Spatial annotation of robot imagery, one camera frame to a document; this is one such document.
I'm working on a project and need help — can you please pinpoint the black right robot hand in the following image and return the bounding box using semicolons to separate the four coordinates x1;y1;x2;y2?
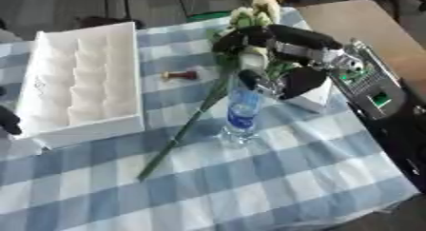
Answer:
211;24;345;101

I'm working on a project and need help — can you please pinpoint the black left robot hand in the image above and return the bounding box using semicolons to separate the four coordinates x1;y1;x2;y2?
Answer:
0;105;24;136

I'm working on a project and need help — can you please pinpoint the small white box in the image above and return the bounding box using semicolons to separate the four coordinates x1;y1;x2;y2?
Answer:
282;77;335;114

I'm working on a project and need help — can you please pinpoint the white compartment box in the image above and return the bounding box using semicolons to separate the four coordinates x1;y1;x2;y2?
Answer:
11;21;146;149

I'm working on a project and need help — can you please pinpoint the bare wooden table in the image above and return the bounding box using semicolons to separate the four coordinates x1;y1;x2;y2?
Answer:
294;0;426;100

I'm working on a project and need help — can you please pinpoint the white artificial flower bunch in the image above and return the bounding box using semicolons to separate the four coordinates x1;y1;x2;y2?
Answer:
136;0;305;183

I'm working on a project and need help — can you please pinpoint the clear plastic water bottle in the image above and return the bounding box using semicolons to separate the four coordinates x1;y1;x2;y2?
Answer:
220;70;265;147

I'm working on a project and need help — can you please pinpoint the small red wooden stamp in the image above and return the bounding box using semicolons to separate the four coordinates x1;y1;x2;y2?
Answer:
160;70;200;82

